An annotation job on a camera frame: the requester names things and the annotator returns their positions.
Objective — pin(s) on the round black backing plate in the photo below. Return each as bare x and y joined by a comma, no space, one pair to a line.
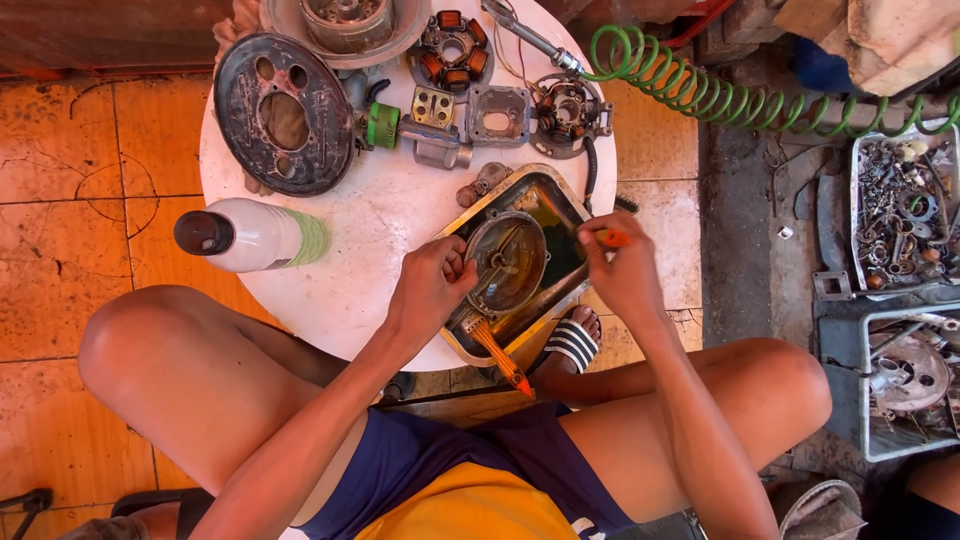
247,112

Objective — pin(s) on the person's left fingers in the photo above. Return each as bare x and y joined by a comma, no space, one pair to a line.
456,266

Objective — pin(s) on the small brown metal part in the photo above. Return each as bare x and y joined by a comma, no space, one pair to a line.
484,184

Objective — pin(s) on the stator with orange coils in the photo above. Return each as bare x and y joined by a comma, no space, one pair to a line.
431,67

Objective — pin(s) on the blue plastic container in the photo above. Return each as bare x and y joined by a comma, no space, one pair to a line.
821,67

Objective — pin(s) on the person's right hand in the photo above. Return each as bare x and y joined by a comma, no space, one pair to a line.
626,274

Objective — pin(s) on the grey crate of engine parts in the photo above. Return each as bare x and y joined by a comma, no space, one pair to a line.
907,375

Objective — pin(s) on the small square brass plate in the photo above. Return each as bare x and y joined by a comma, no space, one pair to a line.
433,106

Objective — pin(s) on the grey metal flywheel drum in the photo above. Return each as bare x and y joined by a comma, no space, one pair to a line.
349,26

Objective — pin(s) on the black white striped sandal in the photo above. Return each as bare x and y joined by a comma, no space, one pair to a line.
570,345

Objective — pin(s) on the person's left hand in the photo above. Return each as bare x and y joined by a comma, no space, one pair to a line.
424,289

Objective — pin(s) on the metal air blow gun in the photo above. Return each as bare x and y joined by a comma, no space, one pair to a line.
529,34

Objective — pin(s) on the person's left leg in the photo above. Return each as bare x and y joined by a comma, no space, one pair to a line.
195,382

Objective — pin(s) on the black bristle brush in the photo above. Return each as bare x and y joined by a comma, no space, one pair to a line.
626,204

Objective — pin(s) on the grey square metal housing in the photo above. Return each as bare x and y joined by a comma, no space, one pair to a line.
480,101

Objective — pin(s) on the person's right leg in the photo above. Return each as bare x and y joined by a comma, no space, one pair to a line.
750,405

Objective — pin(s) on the metal tray of small parts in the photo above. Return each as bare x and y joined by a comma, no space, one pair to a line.
900,217

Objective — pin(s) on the navy blue shorts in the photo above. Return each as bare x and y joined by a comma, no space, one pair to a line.
420,450

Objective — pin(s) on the yellow shirt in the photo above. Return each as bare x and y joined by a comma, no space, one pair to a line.
472,506

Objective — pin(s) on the grey metal block part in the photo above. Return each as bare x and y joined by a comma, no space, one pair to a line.
439,150

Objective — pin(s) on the round metal engine cover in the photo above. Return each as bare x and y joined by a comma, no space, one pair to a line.
510,262

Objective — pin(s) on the black metal stand leg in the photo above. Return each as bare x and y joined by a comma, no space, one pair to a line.
26,506

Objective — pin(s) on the person's right fingers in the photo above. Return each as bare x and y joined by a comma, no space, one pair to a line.
600,259

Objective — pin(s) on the small orange brush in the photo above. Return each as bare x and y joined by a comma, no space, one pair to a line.
615,238

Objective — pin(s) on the rectangular metal tray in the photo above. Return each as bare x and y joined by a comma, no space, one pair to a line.
559,225

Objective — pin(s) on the green cylindrical part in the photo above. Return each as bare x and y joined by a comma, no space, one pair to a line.
384,125

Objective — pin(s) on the beige sack cloth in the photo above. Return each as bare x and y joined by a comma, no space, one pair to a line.
892,37

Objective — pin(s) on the small square metal flange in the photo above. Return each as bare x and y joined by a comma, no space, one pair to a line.
821,289

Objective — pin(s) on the white bottle with brown cap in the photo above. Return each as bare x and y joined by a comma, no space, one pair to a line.
259,236

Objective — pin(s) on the orange paint brush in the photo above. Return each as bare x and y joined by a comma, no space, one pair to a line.
499,358

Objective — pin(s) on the stator plate with dark coils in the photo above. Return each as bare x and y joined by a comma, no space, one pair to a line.
559,131

